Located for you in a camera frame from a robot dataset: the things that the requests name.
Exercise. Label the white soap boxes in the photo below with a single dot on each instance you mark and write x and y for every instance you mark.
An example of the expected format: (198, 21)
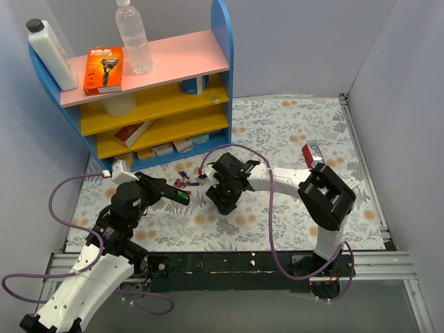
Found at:
(180, 146)

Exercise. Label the orange razor box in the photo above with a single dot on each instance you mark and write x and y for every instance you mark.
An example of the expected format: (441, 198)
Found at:
(104, 70)

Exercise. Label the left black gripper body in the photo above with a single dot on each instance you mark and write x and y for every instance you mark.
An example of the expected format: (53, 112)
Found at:
(159, 187)

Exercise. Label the yellow box bottom shelf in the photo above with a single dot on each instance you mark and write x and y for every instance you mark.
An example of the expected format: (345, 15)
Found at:
(128, 158)

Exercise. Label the blue pink yellow shelf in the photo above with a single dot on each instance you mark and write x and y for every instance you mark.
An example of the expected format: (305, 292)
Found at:
(177, 115)

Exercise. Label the large black remote control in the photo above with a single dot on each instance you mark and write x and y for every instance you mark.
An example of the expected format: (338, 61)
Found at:
(170, 192)

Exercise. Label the small white remote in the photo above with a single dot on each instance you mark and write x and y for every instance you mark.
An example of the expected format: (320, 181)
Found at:
(352, 182)

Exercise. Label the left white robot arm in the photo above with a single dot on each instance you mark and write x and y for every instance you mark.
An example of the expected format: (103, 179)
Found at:
(108, 257)

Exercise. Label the red white carton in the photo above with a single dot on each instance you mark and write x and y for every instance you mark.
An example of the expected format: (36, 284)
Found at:
(128, 135)

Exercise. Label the white bottle black cap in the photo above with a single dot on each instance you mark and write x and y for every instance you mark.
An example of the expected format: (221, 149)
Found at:
(47, 46)

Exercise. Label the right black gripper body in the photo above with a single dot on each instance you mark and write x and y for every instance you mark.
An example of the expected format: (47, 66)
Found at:
(222, 195)

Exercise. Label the red toothpaste box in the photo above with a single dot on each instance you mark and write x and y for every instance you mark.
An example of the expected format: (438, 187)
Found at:
(312, 155)

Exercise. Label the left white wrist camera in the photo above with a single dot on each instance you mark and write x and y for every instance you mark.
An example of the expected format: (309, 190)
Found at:
(119, 173)

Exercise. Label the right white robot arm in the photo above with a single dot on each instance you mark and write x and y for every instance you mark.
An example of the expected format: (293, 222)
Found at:
(327, 198)

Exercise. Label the pile of small batteries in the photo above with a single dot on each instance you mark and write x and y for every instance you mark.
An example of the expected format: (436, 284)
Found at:
(184, 181)

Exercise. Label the white jar on shelf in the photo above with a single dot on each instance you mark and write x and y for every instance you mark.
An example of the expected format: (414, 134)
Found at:
(120, 106)

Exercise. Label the blue white can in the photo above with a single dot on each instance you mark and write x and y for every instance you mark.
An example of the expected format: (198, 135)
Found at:
(194, 86)

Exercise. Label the clear plastic water bottle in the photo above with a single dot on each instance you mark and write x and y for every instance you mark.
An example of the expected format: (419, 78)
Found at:
(131, 29)

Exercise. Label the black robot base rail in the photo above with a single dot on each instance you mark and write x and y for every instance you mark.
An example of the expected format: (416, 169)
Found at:
(239, 271)

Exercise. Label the green battery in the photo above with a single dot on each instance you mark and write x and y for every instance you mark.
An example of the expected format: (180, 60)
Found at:
(183, 195)

